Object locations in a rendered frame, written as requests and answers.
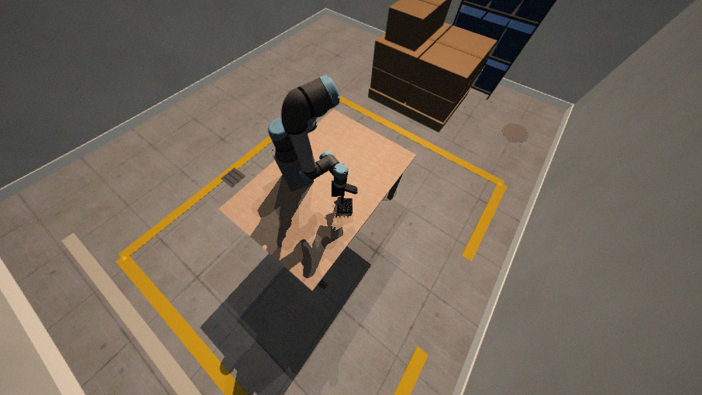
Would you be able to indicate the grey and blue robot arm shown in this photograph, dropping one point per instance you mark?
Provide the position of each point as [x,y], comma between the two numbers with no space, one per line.
[302,105]

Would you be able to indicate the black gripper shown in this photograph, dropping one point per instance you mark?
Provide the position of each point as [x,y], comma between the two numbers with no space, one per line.
[338,192]

